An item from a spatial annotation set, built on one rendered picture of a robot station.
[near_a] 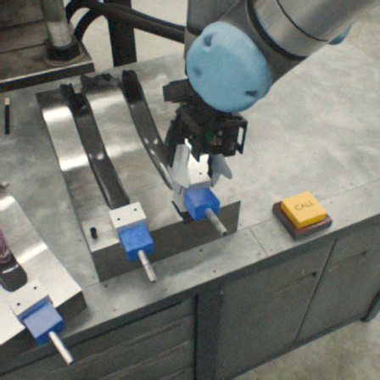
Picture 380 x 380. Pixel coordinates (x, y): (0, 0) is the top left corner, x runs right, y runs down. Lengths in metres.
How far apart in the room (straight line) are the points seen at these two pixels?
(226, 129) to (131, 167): 0.27
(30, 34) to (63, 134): 0.68
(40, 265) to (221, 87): 0.47
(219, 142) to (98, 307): 0.33
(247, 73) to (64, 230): 0.57
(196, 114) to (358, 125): 0.58
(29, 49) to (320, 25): 1.15
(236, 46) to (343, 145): 0.70
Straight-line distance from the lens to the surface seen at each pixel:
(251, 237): 0.82
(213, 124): 0.57
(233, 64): 0.37
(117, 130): 0.87
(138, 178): 0.79
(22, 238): 0.77
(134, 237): 0.68
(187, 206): 0.70
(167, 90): 0.68
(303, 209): 0.83
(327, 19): 0.35
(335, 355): 1.64
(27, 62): 1.36
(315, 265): 1.10
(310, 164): 0.97
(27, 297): 0.69
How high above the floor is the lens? 1.45
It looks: 47 degrees down
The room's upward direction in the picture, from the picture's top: straight up
